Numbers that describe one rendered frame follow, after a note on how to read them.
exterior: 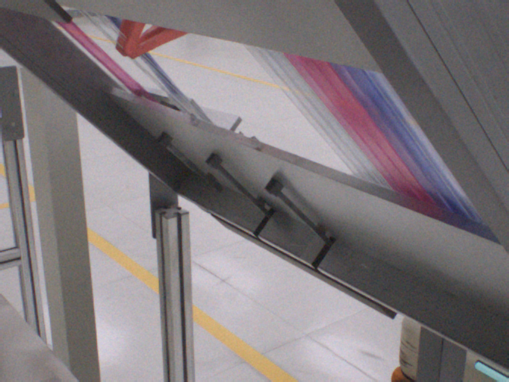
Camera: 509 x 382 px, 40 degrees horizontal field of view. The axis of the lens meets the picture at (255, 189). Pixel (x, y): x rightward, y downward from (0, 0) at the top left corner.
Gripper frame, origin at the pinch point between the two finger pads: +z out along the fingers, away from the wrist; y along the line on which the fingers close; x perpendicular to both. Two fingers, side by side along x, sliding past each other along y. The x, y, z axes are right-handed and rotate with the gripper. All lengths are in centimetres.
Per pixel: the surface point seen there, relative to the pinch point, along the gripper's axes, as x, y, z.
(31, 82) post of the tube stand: 11.2, -42.2, 3.7
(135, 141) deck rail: 18.5, -19.3, 3.3
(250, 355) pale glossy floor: 110, -62, 18
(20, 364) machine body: 13.3, -0.9, 31.9
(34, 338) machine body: 15.3, -4.8, 29.7
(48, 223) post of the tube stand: 28, -42, 19
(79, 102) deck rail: 8.6, -19.2, 4.6
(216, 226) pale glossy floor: 137, -138, -13
